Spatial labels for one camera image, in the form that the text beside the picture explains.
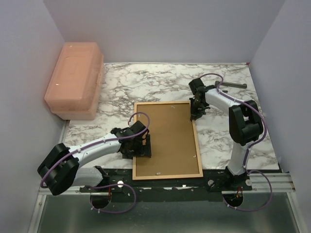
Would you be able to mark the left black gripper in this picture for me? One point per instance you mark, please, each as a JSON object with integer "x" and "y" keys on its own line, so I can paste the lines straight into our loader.
{"x": 144, "y": 150}

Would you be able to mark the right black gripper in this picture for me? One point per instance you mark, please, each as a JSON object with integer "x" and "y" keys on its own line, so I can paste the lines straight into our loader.
{"x": 195, "y": 114}

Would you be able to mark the brown frame backing board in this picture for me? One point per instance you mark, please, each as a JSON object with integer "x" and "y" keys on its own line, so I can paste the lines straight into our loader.
{"x": 167, "y": 136}

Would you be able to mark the brown wooden picture frame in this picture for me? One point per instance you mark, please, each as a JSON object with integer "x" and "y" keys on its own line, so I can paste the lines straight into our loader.
{"x": 198, "y": 150}

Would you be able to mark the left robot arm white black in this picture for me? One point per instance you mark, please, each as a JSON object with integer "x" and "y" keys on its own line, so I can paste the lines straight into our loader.
{"x": 64, "y": 166}

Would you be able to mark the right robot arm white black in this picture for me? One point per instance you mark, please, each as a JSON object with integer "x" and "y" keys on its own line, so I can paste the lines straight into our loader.
{"x": 245, "y": 127}

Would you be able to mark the pink plastic storage box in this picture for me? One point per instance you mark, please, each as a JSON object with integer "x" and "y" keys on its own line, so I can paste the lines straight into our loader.
{"x": 74, "y": 89}

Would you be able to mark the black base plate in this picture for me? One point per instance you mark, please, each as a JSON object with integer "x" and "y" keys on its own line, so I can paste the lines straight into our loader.
{"x": 209, "y": 187}

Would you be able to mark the aluminium rail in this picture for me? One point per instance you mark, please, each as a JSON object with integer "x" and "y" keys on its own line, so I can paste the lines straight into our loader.
{"x": 266, "y": 183}

